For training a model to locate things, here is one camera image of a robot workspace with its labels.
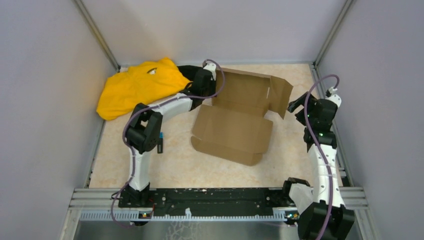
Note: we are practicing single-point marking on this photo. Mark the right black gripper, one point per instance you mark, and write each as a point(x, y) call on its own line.
point(294, 105)

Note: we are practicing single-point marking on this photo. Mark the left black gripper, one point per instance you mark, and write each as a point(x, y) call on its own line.
point(213, 82)

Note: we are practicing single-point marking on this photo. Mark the brown cardboard box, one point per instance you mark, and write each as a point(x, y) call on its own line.
point(234, 126)

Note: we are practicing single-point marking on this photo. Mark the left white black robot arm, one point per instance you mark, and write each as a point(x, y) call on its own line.
point(142, 133)

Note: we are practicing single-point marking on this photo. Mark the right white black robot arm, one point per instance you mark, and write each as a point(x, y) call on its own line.
point(323, 214)

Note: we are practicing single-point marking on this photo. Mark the black cloth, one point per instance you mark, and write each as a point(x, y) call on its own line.
point(190, 72)

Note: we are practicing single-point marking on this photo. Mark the black blue marker pen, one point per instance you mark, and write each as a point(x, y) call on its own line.
point(160, 143)

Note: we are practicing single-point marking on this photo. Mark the yellow shirt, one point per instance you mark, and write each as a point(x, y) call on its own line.
point(144, 83)

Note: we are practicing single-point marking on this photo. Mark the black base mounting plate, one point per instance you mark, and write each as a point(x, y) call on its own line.
point(207, 202)

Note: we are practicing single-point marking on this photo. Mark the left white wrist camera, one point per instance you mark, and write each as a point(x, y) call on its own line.
point(211, 67)

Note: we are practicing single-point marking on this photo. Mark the aluminium frame rail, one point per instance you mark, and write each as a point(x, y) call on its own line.
point(97, 204)

